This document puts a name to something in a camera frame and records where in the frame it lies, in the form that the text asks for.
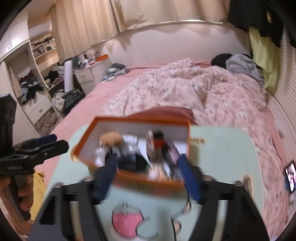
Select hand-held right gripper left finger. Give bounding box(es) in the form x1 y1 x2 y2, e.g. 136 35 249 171
28 153 119 241

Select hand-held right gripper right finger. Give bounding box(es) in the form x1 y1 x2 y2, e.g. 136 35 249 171
178 153 270 241

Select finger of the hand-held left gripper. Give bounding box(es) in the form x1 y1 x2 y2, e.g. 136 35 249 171
16 139 70 164
14 134 58 150

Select black lace cloth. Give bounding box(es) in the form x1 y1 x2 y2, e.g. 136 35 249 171
117 154 149 172

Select orange cardboard box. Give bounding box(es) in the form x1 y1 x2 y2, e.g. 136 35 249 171
71 116 193 192

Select brown plush toy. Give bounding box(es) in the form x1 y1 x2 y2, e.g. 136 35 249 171
99 131 123 146

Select brown packet box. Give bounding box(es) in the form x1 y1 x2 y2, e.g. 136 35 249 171
146 130 163 163

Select person's left hand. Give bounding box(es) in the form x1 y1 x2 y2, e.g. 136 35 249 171
17 173 36 212

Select cream crumpled clothes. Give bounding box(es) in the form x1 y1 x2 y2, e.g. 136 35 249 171
51 92 68 114

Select dark clothes pile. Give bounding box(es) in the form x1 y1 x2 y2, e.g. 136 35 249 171
18 70 45 104

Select yellow cloth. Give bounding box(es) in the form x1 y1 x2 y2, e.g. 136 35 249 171
30 170 48 222

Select black bag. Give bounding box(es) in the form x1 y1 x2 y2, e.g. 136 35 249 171
62 89 85 114

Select pink bed sheet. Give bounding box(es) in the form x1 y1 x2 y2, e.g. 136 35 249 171
35 61 218 167

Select mixed clothes heap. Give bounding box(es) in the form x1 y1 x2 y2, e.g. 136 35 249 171
43 66 65 88

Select white paper roll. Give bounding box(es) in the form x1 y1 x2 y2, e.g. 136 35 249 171
64 60 76 93

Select white drawer cabinet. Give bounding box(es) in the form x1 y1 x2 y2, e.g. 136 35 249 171
73 61 112 84

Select white wardrobe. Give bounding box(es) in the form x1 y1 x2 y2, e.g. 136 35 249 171
0 18 55 138

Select clutter of small bottles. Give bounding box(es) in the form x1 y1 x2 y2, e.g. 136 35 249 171
77 52 101 68

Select floral pink quilt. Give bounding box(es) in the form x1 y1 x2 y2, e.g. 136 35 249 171
101 58 288 233

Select blue patterned clothes pile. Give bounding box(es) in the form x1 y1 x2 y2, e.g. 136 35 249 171
101 62 129 82

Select smartphone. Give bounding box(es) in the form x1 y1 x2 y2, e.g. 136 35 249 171
284 161 296 193

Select beige curtain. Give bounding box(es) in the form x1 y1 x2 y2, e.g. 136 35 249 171
110 0 232 32
50 0 131 62

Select black garment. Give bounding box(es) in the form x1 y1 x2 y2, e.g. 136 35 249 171
211 53 233 69

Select grey garment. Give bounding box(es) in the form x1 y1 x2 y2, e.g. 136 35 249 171
225 54 264 88

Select yellow-green hanging garment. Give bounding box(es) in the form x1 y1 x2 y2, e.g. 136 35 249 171
248 25 281 93

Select black jacket large gold emblem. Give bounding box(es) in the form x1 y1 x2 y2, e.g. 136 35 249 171
227 0 284 49

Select wall shelf unit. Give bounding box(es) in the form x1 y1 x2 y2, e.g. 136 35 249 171
28 32 59 66

